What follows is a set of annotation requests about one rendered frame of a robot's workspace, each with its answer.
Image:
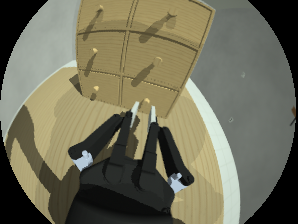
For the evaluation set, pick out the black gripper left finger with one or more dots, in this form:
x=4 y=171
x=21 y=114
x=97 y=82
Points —
x=83 y=152

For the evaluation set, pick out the tan wooden chest of drawers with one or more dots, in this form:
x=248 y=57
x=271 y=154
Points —
x=128 y=29

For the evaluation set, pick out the tan wooden drawer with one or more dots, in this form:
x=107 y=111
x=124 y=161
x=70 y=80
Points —
x=106 y=49
x=189 y=25
x=145 y=55
x=114 y=13
x=154 y=95
x=106 y=86

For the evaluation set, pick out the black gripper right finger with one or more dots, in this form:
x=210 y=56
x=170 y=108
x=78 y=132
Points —
x=172 y=160

